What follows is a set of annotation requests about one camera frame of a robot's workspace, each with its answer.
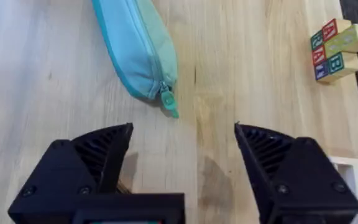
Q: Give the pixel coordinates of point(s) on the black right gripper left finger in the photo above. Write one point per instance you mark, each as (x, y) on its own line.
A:
(73, 174)

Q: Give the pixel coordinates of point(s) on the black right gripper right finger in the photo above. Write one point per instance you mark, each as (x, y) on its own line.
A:
(297, 183)

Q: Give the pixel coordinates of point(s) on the pale wooden box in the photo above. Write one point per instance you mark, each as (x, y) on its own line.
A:
(357, 186)

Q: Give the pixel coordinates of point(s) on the turquoise zip bag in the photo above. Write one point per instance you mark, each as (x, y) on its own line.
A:
(138, 49)

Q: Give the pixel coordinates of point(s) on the heap of wooden toy blocks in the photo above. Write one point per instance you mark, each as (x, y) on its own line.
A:
(337, 49)

